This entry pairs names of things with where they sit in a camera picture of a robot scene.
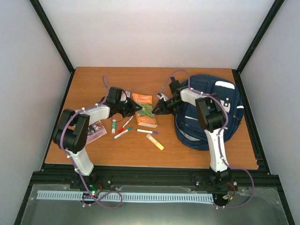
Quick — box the red capped white marker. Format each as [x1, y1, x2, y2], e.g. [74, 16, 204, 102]
[118, 115, 134, 134]

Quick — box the pink illustrated paperback book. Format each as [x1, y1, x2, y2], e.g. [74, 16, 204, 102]
[86, 120, 107, 144]

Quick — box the purple capped white marker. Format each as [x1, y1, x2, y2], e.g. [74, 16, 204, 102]
[137, 129, 158, 134]

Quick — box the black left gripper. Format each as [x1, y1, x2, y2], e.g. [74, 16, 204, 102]
[116, 98, 143, 118]

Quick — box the navy blue student backpack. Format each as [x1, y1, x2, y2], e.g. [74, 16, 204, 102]
[174, 74, 244, 151]

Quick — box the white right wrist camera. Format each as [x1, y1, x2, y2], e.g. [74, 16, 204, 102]
[157, 93, 169, 101]

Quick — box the black left frame post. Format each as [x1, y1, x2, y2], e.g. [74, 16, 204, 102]
[29, 0, 75, 73]

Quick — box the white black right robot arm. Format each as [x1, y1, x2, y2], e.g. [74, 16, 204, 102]
[152, 76, 231, 190]

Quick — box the green white glue stick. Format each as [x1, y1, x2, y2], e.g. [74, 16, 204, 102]
[112, 119, 116, 133]

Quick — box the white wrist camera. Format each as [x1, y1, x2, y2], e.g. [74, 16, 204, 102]
[120, 91, 130, 102]
[157, 93, 169, 101]

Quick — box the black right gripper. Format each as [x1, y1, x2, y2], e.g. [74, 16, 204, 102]
[153, 97, 185, 116]

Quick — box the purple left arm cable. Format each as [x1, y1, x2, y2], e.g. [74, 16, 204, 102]
[60, 75, 123, 209]

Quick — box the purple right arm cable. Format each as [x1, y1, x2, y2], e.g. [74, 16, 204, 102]
[160, 69, 255, 210]

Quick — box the black frame post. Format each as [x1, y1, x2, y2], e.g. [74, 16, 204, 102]
[29, 0, 75, 73]
[236, 0, 285, 73]

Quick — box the green capped white marker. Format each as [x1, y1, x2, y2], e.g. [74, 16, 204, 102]
[113, 127, 133, 139]

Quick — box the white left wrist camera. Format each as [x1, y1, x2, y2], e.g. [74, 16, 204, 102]
[120, 91, 130, 102]

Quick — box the light blue slotted cable duct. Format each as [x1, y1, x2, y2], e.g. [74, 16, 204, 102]
[36, 190, 213, 204]

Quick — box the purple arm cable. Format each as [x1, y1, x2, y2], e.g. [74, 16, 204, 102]
[60, 75, 123, 209]
[160, 69, 255, 210]

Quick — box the black right frame post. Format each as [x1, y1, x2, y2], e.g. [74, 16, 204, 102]
[236, 0, 285, 73]

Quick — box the black aluminium frame rail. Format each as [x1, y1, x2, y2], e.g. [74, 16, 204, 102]
[30, 164, 283, 192]

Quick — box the orange green paperback book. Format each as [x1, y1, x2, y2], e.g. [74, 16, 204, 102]
[132, 93, 158, 128]

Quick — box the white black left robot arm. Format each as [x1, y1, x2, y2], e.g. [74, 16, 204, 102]
[52, 87, 142, 189]

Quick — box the yellow highlighter pen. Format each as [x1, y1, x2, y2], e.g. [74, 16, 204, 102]
[146, 134, 164, 150]

